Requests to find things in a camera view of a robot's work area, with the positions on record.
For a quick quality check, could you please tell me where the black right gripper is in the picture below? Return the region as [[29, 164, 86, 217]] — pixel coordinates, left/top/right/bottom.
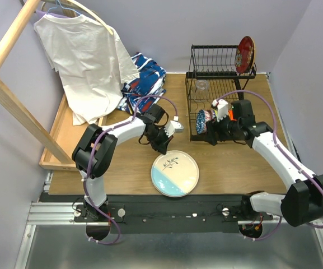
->
[[203, 109, 241, 145]]

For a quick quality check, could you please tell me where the red patterned bowl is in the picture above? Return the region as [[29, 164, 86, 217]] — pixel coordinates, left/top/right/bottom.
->
[[196, 109, 216, 135]]

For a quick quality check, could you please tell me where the orange-red bowl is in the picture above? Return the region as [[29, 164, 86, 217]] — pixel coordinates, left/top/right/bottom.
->
[[228, 109, 235, 121]]

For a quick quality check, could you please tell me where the white and blue plate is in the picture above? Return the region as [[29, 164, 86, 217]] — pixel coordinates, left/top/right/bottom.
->
[[151, 150, 199, 198]]

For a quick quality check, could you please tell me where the clear faceted drinking glass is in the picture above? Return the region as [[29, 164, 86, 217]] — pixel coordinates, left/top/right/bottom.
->
[[194, 80, 209, 101]]

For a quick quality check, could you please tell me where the red floral plate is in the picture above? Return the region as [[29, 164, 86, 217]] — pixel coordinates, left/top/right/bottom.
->
[[235, 36, 255, 74]]

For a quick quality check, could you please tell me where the yellow patterned dark-rimmed plate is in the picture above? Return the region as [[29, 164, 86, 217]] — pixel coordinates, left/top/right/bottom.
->
[[251, 39, 257, 69]]

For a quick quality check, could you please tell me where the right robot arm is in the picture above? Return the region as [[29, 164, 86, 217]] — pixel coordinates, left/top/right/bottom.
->
[[207, 99, 323, 227]]

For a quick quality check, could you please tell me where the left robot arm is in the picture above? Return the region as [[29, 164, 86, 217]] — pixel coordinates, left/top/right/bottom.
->
[[72, 105, 183, 221]]

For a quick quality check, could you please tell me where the blue patterned cloth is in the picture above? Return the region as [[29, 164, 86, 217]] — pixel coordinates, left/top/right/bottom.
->
[[116, 53, 166, 114]]

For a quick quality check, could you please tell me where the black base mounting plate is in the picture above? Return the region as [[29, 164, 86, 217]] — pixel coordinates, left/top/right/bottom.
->
[[74, 194, 272, 234]]

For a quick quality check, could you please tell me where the white t-shirt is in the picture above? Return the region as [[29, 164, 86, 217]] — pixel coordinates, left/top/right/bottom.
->
[[34, 14, 139, 126]]

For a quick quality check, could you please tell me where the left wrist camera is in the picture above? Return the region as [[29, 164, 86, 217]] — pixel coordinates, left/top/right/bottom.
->
[[163, 115, 184, 137]]

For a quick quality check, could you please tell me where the black wire dish rack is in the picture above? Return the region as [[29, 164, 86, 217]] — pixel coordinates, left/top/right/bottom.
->
[[185, 45, 257, 141]]

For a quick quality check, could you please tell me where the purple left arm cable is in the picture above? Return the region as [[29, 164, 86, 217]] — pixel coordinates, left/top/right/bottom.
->
[[81, 95, 179, 208]]

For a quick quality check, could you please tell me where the aluminium rail frame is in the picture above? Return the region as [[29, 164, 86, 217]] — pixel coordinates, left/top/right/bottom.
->
[[15, 192, 323, 268]]

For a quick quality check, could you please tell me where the wooden clothes rack frame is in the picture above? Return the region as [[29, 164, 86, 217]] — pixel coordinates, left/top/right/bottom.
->
[[0, 1, 73, 164]]

